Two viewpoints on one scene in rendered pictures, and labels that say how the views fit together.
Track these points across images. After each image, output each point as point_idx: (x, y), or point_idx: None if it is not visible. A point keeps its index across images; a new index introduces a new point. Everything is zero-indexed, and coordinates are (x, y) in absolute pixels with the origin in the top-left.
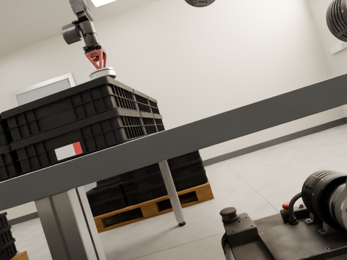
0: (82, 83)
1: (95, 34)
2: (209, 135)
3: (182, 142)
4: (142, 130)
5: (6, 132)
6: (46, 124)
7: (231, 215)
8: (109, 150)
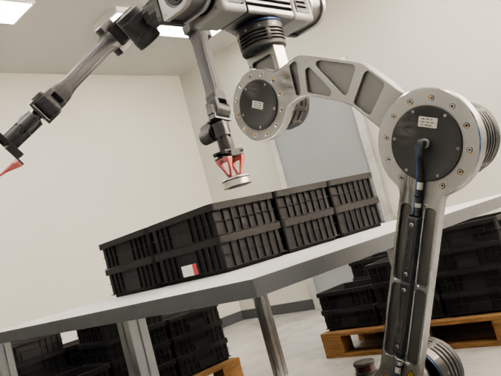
0: (194, 210)
1: (226, 136)
2: (162, 308)
3: (153, 309)
4: (286, 242)
5: (153, 243)
6: (174, 242)
7: (360, 368)
8: (129, 306)
